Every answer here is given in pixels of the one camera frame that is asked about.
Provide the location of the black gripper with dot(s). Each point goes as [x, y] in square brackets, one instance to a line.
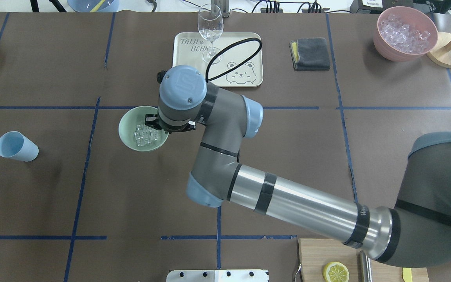
[150, 120]

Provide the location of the ice cubes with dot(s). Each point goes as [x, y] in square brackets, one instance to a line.
[146, 136]
[402, 36]

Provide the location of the light green bowl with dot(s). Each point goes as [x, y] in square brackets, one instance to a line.
[128, 124]

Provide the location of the light blue plastic cup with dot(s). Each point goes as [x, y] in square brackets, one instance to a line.
[14, 145]

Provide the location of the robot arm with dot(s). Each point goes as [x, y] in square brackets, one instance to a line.
[415, 233]

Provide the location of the blue bowl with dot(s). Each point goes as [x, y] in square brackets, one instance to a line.
[85, 6]

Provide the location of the pink bowl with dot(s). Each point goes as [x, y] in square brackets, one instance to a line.
[413, 17]

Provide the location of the ice cubes in pink bowl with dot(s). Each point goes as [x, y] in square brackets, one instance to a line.
[402, 36]

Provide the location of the cream bear tray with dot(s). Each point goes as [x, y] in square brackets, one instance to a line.
[188, 50]

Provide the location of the clear wine glass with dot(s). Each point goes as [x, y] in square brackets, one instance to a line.
[210, 26]

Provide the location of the yellow plastic fork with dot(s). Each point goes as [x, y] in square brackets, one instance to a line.
[97, 6]

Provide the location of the yellow sponge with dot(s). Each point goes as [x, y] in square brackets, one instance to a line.
[294, 50]

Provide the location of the grey folded cloth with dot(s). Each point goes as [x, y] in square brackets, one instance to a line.
[313, 55]

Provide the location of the wooden cutting board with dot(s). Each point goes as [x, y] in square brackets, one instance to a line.
[314, 254]

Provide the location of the lemon half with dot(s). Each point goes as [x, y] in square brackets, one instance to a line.
[335, 271]

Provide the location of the metal cylinder tool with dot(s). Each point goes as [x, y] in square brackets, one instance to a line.
[365, 265]

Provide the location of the yellow plastic knife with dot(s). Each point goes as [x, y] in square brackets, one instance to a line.
[407, 274]

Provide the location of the aluminium frame post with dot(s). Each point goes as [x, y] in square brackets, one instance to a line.
[224, 7]

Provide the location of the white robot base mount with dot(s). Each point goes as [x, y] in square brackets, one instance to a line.
[219, 275]

